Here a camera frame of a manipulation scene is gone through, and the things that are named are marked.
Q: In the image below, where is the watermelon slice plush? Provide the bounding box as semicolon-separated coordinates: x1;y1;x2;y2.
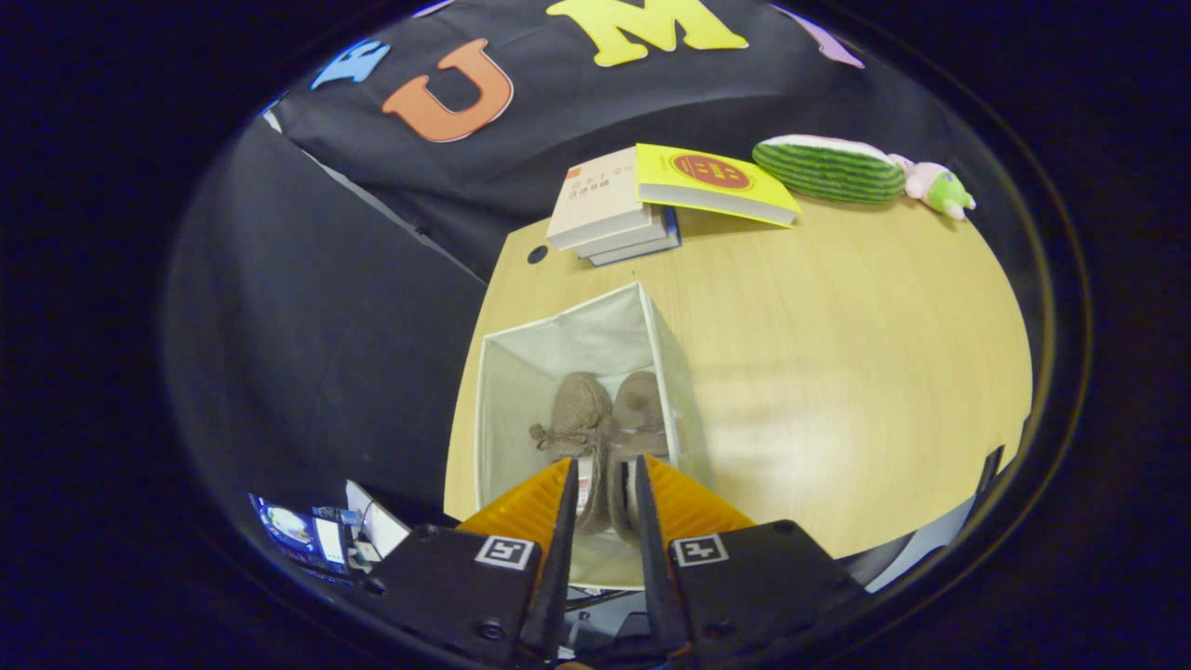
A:
752;134;907;207

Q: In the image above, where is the beige cover book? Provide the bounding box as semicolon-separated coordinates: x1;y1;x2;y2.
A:
545;147;657;250

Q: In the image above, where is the yellow book with red circle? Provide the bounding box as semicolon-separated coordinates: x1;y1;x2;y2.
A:
636;142;801;228

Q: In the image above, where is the white book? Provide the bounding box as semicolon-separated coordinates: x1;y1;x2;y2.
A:
572;209;669;260

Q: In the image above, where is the light green fabric storage box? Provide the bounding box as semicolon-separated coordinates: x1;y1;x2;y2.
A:
475;281;717;591

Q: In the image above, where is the white paper card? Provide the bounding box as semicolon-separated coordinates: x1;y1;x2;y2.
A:
344;479;412;559

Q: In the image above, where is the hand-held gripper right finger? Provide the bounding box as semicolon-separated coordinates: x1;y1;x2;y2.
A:
633;453;866;663

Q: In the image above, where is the brown fuzzy shoe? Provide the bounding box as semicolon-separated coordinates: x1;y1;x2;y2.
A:
529;372;613;538
605;371;671;545

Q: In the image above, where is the blue printed packet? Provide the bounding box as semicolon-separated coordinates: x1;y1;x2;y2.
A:
249;493;350;573

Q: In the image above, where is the blue cover book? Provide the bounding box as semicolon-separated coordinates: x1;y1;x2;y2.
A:
588;207;683;268

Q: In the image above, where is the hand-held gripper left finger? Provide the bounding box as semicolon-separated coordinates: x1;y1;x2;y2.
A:
368;456;580;666

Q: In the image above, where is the pink and green plush toy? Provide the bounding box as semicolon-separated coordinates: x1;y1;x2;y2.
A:
893;154;977;221

